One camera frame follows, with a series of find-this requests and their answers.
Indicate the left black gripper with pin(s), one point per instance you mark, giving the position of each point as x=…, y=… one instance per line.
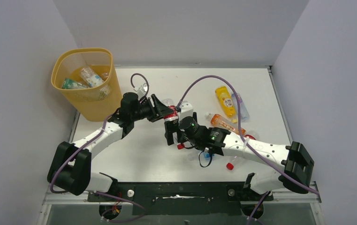
x=161, y=110

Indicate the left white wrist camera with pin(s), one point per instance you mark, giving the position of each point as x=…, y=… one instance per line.
x=141, y=90

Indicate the yellow mesh waste bin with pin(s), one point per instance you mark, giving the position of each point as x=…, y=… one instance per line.
x=94, y=103

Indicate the blue label clear bottle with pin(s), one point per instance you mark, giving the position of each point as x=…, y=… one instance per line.
x=197, y=155

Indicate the small blue label bottle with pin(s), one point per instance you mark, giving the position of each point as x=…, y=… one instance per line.
x=240, y=107

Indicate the red cap bottle corner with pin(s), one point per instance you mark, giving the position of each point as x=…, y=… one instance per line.
x=171, y=116

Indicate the orange drink bottle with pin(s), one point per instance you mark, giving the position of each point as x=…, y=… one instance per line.
x=218, y=121

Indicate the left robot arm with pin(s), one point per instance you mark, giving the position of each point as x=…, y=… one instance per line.
x=70, y=170

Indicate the green tea bottle table edge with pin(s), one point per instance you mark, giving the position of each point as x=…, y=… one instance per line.
x=69, y=84

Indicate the red label bottle near right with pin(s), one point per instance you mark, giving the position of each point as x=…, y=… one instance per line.
x=235, y=161

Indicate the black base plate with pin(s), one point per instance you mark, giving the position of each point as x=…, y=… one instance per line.
x=181, y=199

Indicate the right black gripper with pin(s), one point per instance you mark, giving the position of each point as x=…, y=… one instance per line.
x=172, y=132

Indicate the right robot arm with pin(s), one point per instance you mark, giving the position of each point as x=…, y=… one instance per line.
x=292, y=164

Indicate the yellow juice bottle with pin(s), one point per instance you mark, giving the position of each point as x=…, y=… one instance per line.
x=226, y=103

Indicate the aluminium rail frame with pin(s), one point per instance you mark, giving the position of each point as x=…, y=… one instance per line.
x=281, y=207

